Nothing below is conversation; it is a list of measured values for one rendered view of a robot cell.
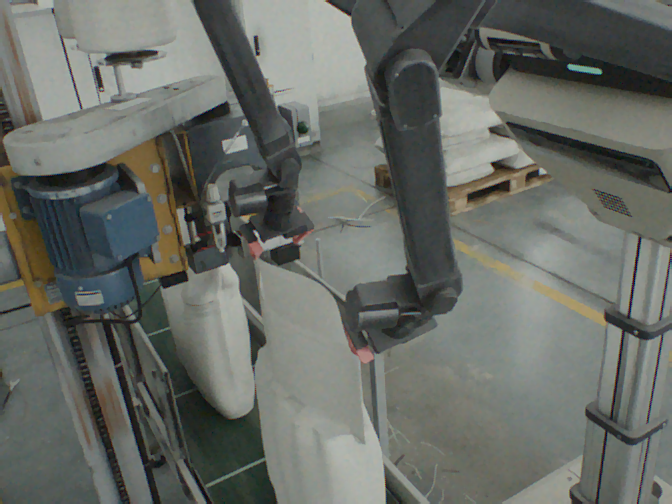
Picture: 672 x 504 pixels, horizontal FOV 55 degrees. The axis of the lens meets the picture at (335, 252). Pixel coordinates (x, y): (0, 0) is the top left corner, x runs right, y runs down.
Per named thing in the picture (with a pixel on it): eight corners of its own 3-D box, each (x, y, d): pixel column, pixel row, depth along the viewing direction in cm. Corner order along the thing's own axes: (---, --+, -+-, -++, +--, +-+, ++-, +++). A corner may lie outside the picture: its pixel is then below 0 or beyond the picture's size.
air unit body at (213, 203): (237, 250, 142) (226, 184, 135) (217, 257, 140) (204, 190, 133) (229, 243, 146) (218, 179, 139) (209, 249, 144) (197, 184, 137)
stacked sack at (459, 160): (523, 157, 425) (524, 136, 418) (447, 182, 395) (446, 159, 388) (478, 143, 457) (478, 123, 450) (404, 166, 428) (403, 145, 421)
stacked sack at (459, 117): (527, 122, 412) (528, 99, 406) (446, 144, 385) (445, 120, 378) (482, 110, 446) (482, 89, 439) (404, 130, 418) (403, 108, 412)
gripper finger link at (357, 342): (330, 336, 104) (346, 320, 96) (366, 319, 107) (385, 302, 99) (349, 374, 103) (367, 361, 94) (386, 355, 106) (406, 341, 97)
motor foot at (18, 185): (95, 219, 121) (84, 175, 117) (29, 236, 116) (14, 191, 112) (86, 204, 128) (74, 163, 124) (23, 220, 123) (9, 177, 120)
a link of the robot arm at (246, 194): (299, 159, 114) (283, 139, 120) (237, 171, 110) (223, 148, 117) (299, 216, 121) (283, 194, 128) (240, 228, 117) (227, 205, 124)
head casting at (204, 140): (303, 218, 155) (289, 95, 142) (207, 247, 145) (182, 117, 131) (253, 185, 179) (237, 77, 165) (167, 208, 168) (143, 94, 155)
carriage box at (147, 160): (190, 271, 144) (162, 134, 130) (30, 321, 130) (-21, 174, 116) (158, 235, 163) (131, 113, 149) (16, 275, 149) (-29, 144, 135)
